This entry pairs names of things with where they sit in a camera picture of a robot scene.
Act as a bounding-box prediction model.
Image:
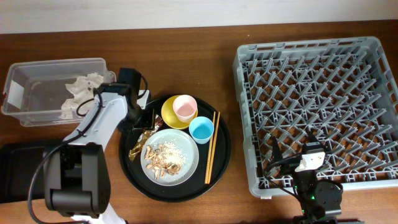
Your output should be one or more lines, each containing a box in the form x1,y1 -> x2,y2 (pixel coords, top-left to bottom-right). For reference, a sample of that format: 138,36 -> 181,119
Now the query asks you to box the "grey plastic dishwasher rack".
233,37 -> 397,199

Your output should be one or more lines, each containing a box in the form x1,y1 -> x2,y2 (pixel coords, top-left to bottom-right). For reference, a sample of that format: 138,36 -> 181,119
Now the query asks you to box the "blue cup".
188,116 -> 214,144

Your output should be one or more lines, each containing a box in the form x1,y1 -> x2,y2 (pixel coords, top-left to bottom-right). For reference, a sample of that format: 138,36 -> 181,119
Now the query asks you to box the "clear plastic bin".
1,58 -> 116,127

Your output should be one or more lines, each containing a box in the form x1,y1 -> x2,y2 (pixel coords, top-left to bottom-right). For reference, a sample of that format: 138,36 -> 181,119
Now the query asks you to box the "wooden chopstick right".
205,112 -> 220,184

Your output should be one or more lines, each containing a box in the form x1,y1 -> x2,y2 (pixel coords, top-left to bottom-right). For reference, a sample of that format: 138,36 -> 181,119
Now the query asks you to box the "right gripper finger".
306,127 -> 323,146
271,136 -> 283,162

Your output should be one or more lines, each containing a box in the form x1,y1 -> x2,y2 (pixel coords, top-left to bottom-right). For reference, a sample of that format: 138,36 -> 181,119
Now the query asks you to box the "round black serving tray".
118,95 -> 232,203

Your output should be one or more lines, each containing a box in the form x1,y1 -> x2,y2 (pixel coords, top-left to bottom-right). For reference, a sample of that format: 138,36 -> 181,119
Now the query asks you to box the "wooden chopstick left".
205,112 -> 216,184

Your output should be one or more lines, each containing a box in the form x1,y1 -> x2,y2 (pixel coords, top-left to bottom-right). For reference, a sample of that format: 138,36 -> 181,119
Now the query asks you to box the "white tissue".
58,72 -> 104,120

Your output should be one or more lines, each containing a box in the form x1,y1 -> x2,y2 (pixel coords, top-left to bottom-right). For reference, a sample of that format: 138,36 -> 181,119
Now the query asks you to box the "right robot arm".
264,128 -> 343,223

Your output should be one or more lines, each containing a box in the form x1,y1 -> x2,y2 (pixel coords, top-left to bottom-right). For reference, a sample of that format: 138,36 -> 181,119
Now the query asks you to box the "food scraps and rice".
144,142 -> 185,180

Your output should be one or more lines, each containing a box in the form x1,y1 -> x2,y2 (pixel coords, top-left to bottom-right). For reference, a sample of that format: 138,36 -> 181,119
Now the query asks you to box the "gold foil wrapper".
128,115 -> 163,161

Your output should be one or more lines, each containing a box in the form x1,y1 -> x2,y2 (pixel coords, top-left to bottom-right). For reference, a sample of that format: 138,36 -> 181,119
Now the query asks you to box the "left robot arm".
27,68 -> 155,223

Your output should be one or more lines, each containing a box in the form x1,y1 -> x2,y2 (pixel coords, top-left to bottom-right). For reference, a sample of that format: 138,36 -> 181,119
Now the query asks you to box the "black rectangular tray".
1,139 -> 61,203

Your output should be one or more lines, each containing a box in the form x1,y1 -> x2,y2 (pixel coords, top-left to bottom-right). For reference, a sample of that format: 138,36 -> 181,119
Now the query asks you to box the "grey round plate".
141,129 -> 199,187

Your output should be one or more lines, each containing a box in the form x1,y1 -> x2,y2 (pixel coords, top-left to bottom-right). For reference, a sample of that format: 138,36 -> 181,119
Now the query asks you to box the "pink cup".
173,95 -> 197,123

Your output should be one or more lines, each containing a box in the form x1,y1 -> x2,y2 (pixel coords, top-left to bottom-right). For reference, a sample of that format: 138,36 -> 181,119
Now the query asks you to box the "wooden chopstick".
205,112 -> 220,184
205,112 -> 216,184

